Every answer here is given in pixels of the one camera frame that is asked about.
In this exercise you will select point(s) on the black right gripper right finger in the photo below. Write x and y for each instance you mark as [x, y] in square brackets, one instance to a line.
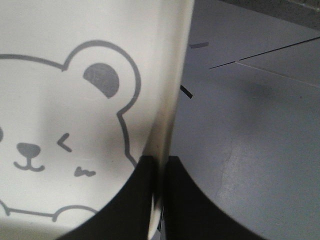
[190, 215]

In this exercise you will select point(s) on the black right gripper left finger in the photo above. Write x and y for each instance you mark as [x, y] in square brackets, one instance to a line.
[127, 215]

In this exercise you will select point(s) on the cream bear serving tray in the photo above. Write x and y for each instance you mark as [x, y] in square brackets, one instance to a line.
[87, 87]

